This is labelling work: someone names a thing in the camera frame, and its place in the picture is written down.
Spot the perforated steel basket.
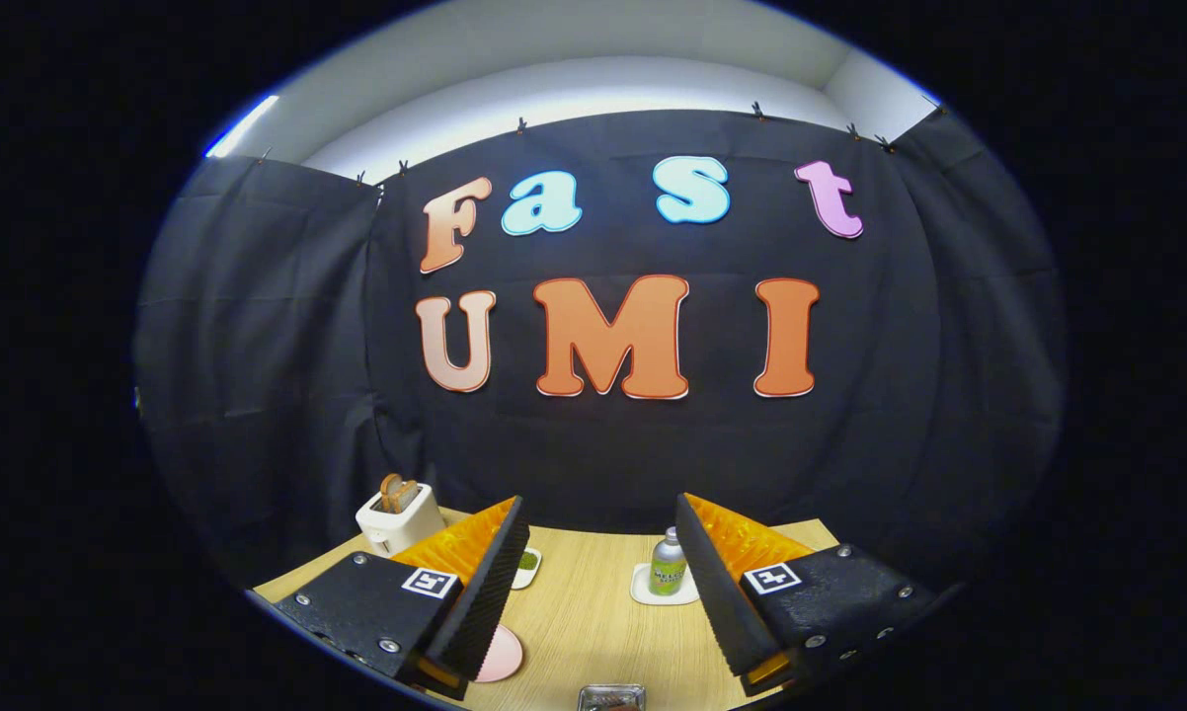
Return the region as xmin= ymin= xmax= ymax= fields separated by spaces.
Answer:
xmin=578 ymin=683 xmax=647 ymax=711

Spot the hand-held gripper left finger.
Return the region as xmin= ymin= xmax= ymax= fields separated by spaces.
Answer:
xmin=271 ymin=495 xmax=532 ymax=702

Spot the green label metal bottle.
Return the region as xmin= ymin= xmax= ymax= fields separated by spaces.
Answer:
xmin=649 ymin=526 xmax=689 ymax=596

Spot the pink round plate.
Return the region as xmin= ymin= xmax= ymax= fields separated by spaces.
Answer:
xmin=473 ymin=623 xmax=524 ymax=684

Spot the ceiling light strip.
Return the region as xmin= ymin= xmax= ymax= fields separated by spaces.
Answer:
xmin=205 ymin=95 xmax=280 ymax=159

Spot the white square coaster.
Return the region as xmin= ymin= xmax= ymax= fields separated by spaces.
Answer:
xmin=630 ymin=563 xmax=701 ymax=606

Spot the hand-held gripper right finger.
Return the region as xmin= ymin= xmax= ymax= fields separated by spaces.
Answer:
xmin=674 ymin=493 xmax=958 ymax=698

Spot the cream white toaster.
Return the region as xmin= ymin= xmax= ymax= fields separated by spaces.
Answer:
xmin=356 ymin=482 xmax=446 ymax=557

